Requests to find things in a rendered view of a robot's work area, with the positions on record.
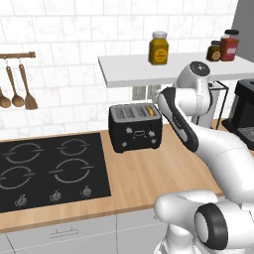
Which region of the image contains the black toaster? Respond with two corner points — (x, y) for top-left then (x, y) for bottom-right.
(108, 102), (164, 154)

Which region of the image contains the yellow bread slice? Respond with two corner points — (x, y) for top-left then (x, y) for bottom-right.
(145, 104), (157, 118)

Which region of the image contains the grey hob knob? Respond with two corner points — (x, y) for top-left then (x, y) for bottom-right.
(80, 185), (93, 198)
(50, 190), (63, 202)
(15, 193), (28, 206)

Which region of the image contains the yellow jar with white lid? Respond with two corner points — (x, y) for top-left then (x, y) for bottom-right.
(148, 30), (170, 66)

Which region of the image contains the black hob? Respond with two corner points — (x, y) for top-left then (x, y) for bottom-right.
(0, 132), (113, 214)

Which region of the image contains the wooden spatula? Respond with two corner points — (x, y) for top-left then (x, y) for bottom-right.
(17, 58), (39, 111)

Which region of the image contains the grey cupboard front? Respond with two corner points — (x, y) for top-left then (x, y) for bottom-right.
(0, 232), (16, 254)
(115, 207), (171, 254)

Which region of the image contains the wooden ladle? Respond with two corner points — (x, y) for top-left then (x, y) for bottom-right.
(4, 59), (26, 108)

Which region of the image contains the small dark brown jar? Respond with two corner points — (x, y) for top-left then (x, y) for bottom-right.
(205, 40), (222, 63)

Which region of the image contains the black coffee machine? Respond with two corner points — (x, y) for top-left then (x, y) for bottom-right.
(221, 78), (254, 151)

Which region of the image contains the grey drawer front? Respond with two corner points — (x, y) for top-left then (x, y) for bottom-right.
(5, 213), (119, 254)

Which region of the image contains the wooden spoon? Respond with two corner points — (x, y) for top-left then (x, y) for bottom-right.
(0, 86), (12, 109)

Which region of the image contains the red jar with black lid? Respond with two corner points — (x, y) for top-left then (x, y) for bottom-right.
(219, 29), (240, 63)

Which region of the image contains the grey tall cabinet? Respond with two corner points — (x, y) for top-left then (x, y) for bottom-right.
(230, 0), (254, 64)

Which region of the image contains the white wall socket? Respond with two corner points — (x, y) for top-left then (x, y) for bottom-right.
(146, 84), (162, 100)
(131, 85), (147, 101)

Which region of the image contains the white wall shelf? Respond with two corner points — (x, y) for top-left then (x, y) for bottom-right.
(97, 53), (254, 89)

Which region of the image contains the black wire stand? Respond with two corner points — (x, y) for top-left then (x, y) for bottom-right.
(207, 79), (231, 131)

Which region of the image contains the grey drawer handle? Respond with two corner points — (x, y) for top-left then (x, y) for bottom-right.
(49, 226), (80, 239)

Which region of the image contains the wooden hanging rail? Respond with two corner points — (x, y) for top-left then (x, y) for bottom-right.
(0, 51), (37, 61)

